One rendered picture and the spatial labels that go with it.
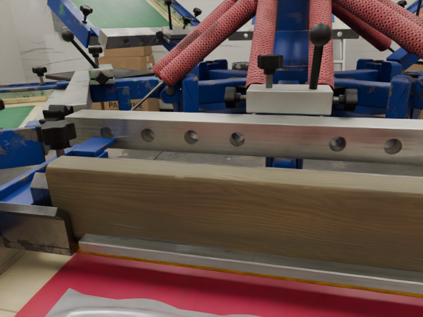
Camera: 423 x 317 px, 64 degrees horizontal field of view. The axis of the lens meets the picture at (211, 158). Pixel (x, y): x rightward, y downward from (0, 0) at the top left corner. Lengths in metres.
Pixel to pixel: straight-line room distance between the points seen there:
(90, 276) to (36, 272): 0.05
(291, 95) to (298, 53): 0.51
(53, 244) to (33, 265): 0.05
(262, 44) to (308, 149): 0.35
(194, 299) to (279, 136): 0.26
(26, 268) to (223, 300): 0.19
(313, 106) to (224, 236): 0.29
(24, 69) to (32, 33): 0.55
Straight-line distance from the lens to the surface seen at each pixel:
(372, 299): 0.33
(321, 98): 0.52
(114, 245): 0.31
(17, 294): 0.36
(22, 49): 5.75
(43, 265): 0.38
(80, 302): 0.32
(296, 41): 1.03
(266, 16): 0.84
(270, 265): 0.28
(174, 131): 0.50
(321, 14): 0.84
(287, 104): 0.52
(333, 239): 0.28
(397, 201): 0.27
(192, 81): 0.90
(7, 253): 0.39
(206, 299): 0.31
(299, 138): 0.48
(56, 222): 0.33
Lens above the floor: 1.17
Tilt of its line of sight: 21 degrees down
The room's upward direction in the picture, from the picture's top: 1 degrees counter-clockwise
